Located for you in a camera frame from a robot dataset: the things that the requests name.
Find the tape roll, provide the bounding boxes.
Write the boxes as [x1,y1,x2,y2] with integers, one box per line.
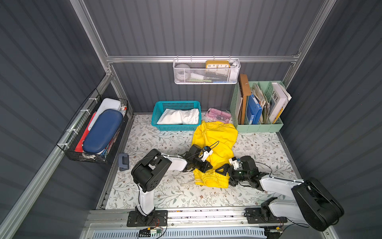
[174,64,191,82]

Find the grey hole punch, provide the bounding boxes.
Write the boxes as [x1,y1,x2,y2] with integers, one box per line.
[118,153,129,171]

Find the blue oval case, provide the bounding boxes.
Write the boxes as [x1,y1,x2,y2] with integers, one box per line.
[83,109,123,154]

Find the yellow garment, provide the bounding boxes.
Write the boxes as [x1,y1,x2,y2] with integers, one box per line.
[192,121,238,188]

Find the brown board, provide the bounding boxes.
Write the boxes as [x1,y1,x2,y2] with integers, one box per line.
[239,74,251,124]

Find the yellow clock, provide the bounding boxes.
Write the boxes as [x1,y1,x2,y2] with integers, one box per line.
[206,60,230,69]

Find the black wire side basket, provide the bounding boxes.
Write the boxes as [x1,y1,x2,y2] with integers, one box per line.
[57,89,129,164]

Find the white flat box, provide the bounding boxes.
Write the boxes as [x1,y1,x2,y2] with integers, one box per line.
[87,98,121,131]

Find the white book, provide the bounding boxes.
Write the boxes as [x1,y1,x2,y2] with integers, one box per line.
[269,82,292,124]

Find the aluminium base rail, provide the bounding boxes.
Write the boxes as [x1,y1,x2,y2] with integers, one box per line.
[80,206,291,239]

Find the green file organizer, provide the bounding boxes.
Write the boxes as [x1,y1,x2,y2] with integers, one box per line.
[229,80,286,133]

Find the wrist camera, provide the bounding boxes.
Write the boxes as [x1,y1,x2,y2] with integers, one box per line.
[229,157,242,170]
[201,146,213,162]

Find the blue folder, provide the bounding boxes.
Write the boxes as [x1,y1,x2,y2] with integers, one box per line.
[246,95,262,124]

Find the pink plastic box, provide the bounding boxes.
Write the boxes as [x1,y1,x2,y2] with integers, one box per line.
[206,108,231,123]

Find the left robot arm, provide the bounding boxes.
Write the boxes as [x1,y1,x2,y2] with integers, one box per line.
[131,144,213,221]

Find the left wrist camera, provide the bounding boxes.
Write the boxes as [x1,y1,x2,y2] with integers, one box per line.
[201,146,213,162]

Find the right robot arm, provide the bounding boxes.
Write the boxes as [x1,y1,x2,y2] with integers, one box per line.
[215,156,345,232]

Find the teal plastic basket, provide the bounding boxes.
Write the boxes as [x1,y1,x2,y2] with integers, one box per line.
[151,101,202,131]

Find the white shorts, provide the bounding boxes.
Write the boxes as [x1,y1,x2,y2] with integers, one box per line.
[157,109,200,125]

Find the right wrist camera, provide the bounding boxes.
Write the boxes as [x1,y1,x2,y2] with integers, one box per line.
[229,157,242,170]

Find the floral table mat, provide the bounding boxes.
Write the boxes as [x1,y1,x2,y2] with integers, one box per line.
[105,115,299,209]

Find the red folder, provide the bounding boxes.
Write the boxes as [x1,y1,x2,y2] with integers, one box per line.
[75,113,96,153]

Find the white wire wall basket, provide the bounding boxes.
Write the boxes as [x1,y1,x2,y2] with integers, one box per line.
[173,57,241,85]

